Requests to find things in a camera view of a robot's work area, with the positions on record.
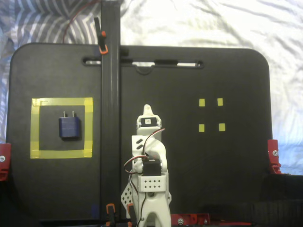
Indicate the small yellow tape marker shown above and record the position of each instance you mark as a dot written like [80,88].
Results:
[222,127]
[202,102]
[220,102]
[202,128]

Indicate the white fixed gripper jaw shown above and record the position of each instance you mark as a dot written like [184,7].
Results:
[153,113]

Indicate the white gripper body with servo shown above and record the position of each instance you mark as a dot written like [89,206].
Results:
[148,130]

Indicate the red corner clamp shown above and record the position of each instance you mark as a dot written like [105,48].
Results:
[4,156]
[273,160]

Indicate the blue and white charger block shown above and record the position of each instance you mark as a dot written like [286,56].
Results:
[69,127]

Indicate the yellow tape square frame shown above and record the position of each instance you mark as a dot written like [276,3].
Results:
[59,101]

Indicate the orange and black spring clamp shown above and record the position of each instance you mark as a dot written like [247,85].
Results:
[102,42]
[110,210]

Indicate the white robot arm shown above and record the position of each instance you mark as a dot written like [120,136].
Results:
[156,149]

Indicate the white movable gripper jaw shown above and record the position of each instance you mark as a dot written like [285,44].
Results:
[148,110]

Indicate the red screw clamp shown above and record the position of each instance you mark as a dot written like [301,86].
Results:
[189,218]

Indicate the black backdrop board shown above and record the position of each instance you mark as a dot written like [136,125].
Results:
[284,201]

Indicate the black flat rail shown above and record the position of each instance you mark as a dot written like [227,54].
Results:
[111,94]

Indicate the small orange base clamp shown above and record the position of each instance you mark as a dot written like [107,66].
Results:
[130,210]

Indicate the grey striped white bedsheet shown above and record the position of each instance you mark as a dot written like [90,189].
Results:
[213,23]

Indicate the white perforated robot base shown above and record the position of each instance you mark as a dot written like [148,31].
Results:
[126,196]

